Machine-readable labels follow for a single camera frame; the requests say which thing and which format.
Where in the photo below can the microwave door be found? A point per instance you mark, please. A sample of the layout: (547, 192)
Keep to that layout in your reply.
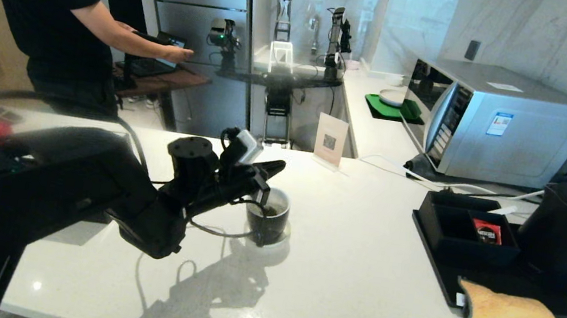
(427, 107)

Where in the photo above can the silver microwave oven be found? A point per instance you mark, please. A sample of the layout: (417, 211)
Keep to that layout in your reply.
(516, 135)

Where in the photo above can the green tray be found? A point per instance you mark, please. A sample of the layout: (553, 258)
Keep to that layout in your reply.
(378, 107)

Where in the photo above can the white sign card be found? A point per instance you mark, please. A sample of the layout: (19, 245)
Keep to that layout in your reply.
(331, 139)

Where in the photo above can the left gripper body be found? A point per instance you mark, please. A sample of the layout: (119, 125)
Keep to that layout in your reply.
(225, 184)

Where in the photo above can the black sachet holder box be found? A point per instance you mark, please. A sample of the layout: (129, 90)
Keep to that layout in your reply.
(448, 241)

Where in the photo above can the dark wall socket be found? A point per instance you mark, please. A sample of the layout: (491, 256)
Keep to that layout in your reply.
(472, 50)

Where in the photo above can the dark ceramic cup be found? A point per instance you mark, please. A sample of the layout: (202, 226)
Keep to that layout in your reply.
(269, 225)

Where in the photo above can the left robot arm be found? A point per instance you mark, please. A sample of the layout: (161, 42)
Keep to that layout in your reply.
(67, 180)

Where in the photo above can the black serving tray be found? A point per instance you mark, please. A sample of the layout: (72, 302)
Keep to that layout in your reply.
(512, 290)

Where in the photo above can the red sachet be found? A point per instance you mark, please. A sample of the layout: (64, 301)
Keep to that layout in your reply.
(487, 231)

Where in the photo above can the black laptop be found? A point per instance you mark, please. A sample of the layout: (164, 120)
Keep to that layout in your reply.
(150, 66)

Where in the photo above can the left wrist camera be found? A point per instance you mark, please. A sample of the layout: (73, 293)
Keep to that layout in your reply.
(246, 146)

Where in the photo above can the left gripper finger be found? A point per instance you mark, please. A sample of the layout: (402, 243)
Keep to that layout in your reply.
(270, 167)

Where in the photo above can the brown wooden table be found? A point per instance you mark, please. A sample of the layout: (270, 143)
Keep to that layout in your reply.
(173, 81)

